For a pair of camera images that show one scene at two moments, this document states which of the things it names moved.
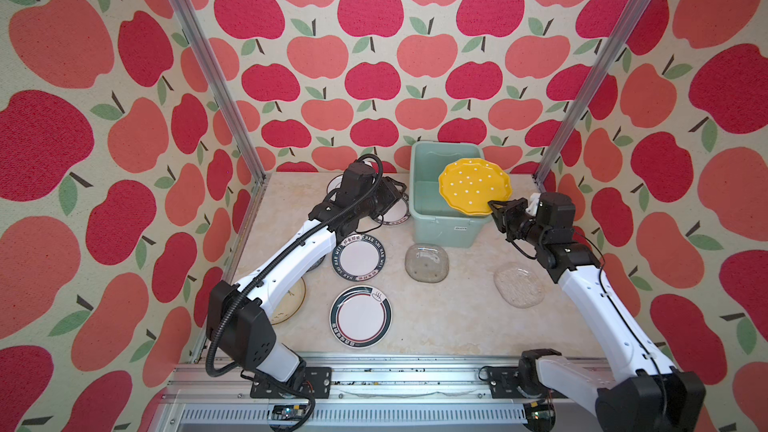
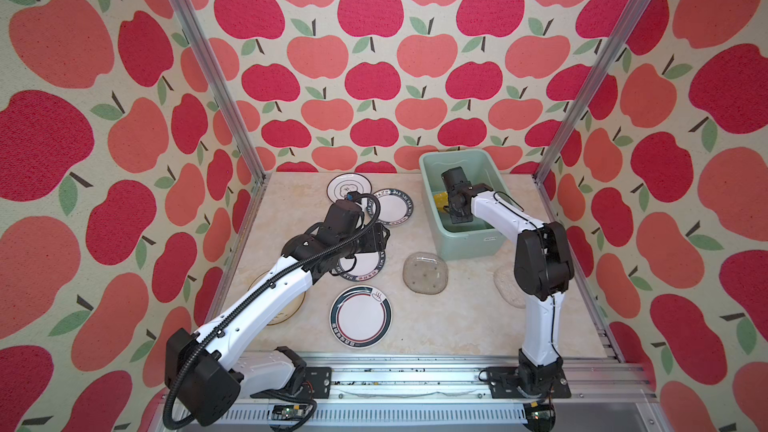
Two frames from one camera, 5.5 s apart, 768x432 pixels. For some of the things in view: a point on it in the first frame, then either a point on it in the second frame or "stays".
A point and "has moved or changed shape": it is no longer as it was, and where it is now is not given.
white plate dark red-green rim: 360,316 stays
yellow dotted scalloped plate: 469,185 has moved or changed shape
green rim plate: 359,257 stays
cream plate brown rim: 290,305 stays
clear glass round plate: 519,286 stays
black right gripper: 506,214 -> 456,218
